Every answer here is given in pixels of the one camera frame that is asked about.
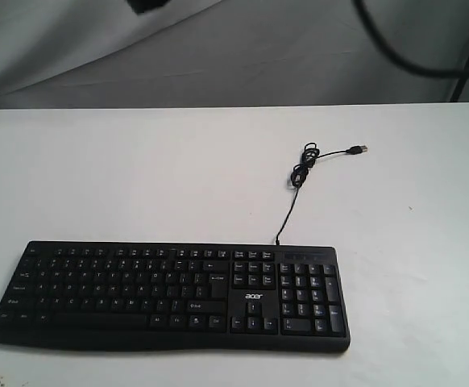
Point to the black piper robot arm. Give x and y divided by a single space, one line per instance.
143 6

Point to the black acer keyboard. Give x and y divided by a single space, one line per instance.
105 296

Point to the grey backdrop cloth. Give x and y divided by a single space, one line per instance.
101 54

